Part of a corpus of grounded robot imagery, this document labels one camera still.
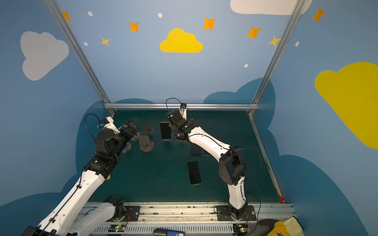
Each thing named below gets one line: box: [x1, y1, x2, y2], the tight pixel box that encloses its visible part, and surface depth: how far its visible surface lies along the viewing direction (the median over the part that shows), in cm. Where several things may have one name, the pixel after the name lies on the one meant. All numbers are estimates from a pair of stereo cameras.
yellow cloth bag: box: [266, 216, 304, 236], surface depth 71 cm
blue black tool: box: [152, 228, 186, 236], surface depth 67 cm
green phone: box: [186, 160, 203, 186], surface depth 90 cm
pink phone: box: [159, 121, 174, 142], surface depth 100 cm
